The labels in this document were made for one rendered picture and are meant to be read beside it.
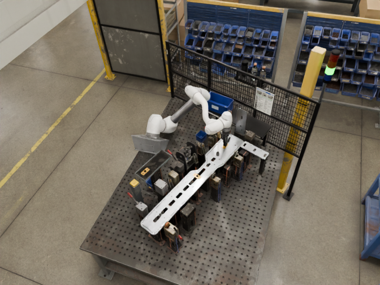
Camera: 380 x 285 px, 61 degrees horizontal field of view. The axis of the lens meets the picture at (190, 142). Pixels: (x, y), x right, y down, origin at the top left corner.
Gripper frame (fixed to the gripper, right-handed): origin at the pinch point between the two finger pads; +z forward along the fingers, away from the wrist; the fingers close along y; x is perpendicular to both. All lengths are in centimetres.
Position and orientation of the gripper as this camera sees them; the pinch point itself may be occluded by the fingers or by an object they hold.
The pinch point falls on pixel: (225, 143)
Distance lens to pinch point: 333.2
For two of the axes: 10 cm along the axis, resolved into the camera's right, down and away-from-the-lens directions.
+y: 7.8, 4.4, -4.5
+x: 6.3, -5.9, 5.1
